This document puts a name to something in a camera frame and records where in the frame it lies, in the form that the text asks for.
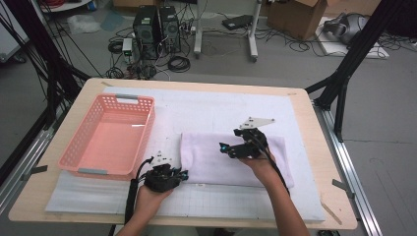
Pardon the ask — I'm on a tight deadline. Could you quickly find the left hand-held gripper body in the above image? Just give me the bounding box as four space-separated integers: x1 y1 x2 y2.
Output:
143 149 183 193

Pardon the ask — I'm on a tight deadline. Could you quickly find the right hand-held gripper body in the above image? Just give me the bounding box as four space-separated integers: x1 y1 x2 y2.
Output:
228 116 276 160

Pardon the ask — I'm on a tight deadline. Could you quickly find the lilac cat-print garment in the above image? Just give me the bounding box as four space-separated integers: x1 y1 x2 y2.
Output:
180 132 295 189

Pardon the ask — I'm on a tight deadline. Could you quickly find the pink plastic basket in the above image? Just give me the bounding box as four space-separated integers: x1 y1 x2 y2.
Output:
57 92 156 181

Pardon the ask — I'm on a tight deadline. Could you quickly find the person's left hand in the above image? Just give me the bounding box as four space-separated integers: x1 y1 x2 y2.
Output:
135 184 174 218

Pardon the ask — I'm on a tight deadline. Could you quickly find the person's right hand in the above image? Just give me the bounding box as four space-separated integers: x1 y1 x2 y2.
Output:
236 151 283 192

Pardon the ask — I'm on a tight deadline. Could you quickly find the white grid mat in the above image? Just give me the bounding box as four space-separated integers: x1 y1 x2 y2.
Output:
44 86 327 222

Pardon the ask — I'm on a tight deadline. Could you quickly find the white rolling stand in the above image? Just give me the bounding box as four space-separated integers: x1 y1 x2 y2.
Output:
193 0 264 63

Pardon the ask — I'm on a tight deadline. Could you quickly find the black flat box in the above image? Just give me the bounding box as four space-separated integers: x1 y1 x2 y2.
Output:
221 14 254 31

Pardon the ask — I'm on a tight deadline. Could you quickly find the black computer tower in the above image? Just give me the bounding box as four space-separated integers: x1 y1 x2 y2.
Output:
132 5 162 61
158 5 182 54

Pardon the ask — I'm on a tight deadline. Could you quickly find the large cardboard box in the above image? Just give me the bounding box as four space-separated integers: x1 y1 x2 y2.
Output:
266 0 328 41

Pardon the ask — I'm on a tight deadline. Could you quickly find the white flat board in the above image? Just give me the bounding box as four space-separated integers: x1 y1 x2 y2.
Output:
315 16 390 60

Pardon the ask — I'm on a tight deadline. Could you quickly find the small white power adapter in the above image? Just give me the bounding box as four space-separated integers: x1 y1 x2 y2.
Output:
121 37 134 64

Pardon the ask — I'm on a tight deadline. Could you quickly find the grey and black device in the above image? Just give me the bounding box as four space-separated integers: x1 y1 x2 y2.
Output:
323 12 370 45

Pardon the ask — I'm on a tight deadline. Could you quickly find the clear plastic bag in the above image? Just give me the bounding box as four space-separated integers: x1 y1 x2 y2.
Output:
67 13 102 35

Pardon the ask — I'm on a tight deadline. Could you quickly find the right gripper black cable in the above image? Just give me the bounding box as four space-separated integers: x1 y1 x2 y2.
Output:
250 130 291 197

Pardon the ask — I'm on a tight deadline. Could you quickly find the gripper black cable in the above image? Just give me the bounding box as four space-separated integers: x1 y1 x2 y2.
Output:
250 130 291 197
124 155 155 225

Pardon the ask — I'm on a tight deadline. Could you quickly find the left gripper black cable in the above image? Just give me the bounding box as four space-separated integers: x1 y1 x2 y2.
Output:
124 155 155 225

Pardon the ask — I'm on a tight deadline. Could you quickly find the coiled black cable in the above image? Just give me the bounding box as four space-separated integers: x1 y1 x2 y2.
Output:
167 55 192 74

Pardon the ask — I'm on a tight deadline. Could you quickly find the aluminium rail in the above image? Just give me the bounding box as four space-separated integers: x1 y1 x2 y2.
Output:
0 107 67 214
313 101 384 236

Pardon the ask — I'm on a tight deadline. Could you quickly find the grey metal bracket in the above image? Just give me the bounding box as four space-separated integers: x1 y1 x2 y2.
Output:
331 178 356 200
21 164 49 182

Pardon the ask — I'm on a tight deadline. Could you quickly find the black metal frame strut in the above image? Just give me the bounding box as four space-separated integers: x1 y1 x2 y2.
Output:
304 0 407 144
0 0 92 131

